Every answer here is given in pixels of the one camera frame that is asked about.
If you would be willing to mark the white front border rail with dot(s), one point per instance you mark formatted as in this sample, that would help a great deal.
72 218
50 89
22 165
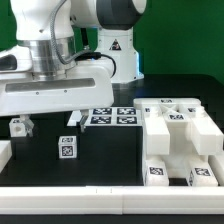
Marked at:
112 200

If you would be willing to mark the white right border block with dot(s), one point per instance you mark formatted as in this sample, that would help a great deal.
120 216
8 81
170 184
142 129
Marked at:
217 164

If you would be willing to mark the white border block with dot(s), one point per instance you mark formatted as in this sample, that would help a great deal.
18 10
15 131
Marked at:
5 153
217 164

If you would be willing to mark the white left border block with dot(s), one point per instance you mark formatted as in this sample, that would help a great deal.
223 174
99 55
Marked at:
5 153

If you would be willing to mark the white flat chair panel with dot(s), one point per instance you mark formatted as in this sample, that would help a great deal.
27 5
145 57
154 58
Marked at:
113 116

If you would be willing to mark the small white tagged cube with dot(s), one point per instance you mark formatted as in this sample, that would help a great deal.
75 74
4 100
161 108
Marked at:
67 147

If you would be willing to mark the small white cube with hole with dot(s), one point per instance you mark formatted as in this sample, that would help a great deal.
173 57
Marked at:
17 128

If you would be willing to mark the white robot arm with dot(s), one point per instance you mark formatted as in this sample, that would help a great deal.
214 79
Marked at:
43 72

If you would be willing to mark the white chair seat block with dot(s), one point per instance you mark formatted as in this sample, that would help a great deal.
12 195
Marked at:
172 138

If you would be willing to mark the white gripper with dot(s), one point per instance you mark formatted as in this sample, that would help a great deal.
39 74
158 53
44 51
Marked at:
86 86

